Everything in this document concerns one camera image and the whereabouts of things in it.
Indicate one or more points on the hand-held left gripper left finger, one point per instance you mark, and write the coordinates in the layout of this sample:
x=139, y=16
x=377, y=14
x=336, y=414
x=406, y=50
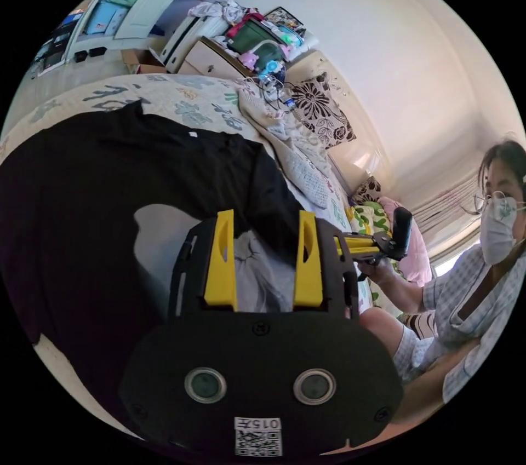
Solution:
x=220, y=268

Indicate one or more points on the green flowered quilt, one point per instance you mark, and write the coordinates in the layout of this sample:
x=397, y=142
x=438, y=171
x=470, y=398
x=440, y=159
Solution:
x=370, y=218

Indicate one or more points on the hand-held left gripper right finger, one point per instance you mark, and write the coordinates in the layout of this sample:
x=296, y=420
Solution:
x=309, y=272

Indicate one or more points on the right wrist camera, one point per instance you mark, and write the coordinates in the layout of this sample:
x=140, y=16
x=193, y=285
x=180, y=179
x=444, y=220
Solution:
x=402, y=228

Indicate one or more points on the person's right forearm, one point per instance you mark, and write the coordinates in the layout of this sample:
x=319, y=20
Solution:
x=407, y=294

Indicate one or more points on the white knitted blanket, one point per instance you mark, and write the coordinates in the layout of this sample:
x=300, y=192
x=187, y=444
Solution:
x=296, y=153

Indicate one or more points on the large brown flower pillow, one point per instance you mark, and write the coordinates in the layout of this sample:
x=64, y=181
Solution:
x=324, y=111

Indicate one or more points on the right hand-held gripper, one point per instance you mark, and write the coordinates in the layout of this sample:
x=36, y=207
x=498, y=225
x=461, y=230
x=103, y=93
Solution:
x=384, y=244

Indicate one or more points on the window blind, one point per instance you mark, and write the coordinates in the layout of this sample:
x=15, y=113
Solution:
x=448, y=202

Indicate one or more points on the person's right hand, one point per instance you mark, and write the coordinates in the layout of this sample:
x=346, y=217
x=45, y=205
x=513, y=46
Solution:
x=380, y=270

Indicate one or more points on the black short sleeve shirt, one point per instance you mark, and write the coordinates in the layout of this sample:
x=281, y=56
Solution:
x=102, y=194

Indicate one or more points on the small brown flower pillow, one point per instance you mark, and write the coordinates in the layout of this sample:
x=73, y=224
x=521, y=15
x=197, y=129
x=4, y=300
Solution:
x=367, y=189

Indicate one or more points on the person's body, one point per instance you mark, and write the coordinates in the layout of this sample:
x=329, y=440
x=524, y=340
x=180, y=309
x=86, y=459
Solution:
x=472, y=300

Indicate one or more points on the pink pillow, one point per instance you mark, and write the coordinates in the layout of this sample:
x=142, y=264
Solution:
x=413, y=243

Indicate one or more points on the brown carton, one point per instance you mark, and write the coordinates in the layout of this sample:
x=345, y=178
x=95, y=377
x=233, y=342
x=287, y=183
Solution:
x=139, y=60

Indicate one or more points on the cabinet with clutter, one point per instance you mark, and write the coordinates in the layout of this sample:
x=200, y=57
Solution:
x=230, y=50

